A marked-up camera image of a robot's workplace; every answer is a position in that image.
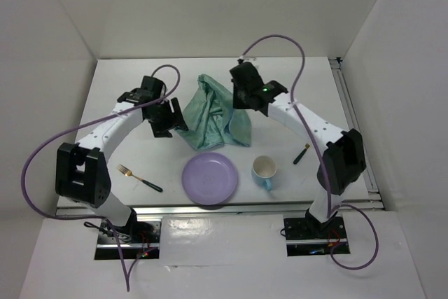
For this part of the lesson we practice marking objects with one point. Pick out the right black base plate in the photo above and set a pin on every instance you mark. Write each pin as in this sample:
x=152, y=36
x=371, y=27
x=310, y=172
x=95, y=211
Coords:
x=303, y=228

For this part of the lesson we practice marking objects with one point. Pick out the gold knife green handle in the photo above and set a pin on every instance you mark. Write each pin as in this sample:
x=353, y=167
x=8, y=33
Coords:
x=301, y=154

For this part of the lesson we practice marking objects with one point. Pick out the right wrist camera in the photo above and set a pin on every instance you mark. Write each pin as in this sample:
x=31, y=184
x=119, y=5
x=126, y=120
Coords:
x=245, y=74

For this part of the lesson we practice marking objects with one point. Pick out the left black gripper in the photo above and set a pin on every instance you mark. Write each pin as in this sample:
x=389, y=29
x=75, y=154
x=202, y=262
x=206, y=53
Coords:
x=175, y=117

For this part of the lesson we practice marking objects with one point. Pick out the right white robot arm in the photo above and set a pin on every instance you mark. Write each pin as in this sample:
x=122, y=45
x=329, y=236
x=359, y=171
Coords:
x=340, y=152

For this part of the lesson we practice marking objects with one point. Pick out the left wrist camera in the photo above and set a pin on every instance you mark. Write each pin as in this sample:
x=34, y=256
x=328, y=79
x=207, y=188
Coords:
x=153, y=86

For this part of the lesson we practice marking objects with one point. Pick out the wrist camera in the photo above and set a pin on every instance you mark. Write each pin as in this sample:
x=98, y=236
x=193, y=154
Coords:
x=245, y=74
x=153, y=86

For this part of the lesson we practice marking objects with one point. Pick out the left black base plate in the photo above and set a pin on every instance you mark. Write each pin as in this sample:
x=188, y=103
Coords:
x=136, y=232

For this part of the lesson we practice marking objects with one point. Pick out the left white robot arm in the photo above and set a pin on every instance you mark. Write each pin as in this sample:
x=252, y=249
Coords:
x=82, y=174

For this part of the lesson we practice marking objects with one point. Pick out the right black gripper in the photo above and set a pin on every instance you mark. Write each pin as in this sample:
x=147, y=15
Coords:
x=236, y=103

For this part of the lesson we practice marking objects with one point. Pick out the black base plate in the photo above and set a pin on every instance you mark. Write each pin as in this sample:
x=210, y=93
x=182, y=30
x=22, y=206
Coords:
x=303, y=228
x=136, y=232

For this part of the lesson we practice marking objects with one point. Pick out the teal patterned satin cloth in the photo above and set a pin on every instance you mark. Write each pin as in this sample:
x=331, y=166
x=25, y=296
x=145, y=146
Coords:
x=211, y=119

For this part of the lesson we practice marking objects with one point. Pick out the light blue mug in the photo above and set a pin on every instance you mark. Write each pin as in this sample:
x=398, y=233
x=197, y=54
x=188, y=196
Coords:
x=263, y=170

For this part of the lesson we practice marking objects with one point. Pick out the lilac plastic plate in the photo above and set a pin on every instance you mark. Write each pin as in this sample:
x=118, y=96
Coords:
x=209, y=178

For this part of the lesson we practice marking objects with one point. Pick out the aluminium frame rail front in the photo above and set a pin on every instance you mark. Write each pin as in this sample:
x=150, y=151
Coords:
x=225, y=209

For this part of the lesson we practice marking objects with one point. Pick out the aluminium frame rail right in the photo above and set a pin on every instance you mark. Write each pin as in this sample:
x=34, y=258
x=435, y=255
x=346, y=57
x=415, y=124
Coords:
x=353, y=117

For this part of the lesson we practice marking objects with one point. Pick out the aluminium frame rail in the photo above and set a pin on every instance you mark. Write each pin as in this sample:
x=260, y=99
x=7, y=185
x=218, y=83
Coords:
x=225, y=209
x=353, y=117

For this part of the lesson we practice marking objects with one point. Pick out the gold fork green handle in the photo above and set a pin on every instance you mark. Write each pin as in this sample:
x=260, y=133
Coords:
x=127, y=172

